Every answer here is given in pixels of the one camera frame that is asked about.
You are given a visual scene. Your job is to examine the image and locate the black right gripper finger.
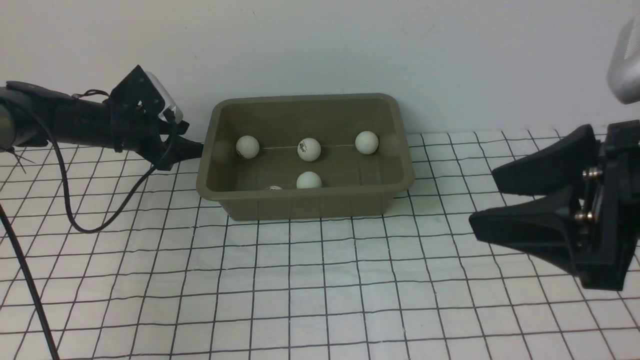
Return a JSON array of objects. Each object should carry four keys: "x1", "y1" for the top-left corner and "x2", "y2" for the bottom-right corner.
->
[
  {"x1": 469, "y1": 187, "x2": 585, "y2": 278},
  {"x1": 491, "y1": 124, "x2": 600, "y2": 196}
]

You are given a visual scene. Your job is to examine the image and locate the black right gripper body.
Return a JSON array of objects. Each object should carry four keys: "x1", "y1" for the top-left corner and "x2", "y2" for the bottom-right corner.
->
[{"x1": 574, "y1": 120, "x2": 639, "y2": 291}]

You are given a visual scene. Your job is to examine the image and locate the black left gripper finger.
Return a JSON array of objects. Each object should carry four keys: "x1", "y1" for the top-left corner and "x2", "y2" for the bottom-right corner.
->
[{"x1": 160, "y1": 136, "x2": 204, "y2": 171}]

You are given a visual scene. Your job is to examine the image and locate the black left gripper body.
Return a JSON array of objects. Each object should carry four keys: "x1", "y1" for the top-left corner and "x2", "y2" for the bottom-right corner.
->
[{"x1": 109, "y1": 101, "x2": 189, "y2": 170}]

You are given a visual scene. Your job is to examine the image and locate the plain white ping-pong ball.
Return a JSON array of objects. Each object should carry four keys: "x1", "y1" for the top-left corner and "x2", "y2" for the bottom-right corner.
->
[{"x1": 295, "y1": 171, "x2": 323, "y2": 189}]

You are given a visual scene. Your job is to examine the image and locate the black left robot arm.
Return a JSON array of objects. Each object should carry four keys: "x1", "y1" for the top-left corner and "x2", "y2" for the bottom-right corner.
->
[{"x1": 1, "y1": 80, "x2": 204, "y2": 171}]

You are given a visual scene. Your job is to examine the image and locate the olive green plastic bin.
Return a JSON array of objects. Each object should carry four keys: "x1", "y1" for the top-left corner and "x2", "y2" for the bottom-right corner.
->
[{"x1": 196, "y1": 93, "x2": 415, "y2": 221}]

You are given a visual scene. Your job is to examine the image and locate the white black-grid tablecloth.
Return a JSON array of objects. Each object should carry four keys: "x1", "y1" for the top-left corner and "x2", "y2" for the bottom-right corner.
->
[{"x1": 0, "y1": 130, "x2": 640, "y2": 360}]

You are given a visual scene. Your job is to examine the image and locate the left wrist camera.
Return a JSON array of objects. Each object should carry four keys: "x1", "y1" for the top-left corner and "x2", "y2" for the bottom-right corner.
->
[{"x1": 110, "y1": 64, "x2": 184, "y2": 125}]

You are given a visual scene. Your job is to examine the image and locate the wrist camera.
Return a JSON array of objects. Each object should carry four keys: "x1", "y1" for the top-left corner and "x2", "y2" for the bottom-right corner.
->
[
  {"x1": 110, "y1": 64, "x2": 184, "y2": 125},
  {"x1": 606, "y1": 14, "x2": 640, "y2": 105}
]

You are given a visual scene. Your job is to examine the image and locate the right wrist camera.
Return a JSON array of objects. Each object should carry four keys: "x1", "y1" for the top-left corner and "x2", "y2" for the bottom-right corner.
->
[{"x1": 606, "y1": 14, "x2": 640, "y2": 105}]

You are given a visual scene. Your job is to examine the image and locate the left camera black cable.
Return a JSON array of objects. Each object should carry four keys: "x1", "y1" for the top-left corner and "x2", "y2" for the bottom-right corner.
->
[{"x1": 0, "y1": 95, "x2": 176, "y2": 360}]

